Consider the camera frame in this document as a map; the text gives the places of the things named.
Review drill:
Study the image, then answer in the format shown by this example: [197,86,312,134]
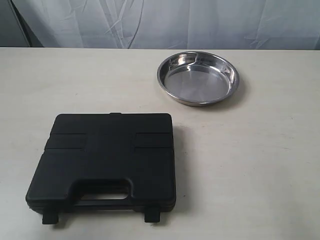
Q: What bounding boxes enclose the black plastic tool case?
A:
[25,113,177,225]

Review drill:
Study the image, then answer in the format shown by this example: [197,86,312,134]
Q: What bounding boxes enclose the round stainless steel tray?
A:
[156,51,240,107]

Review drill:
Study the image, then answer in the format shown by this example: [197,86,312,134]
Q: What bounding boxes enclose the white backdrop curtain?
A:
[14,0,320,50]

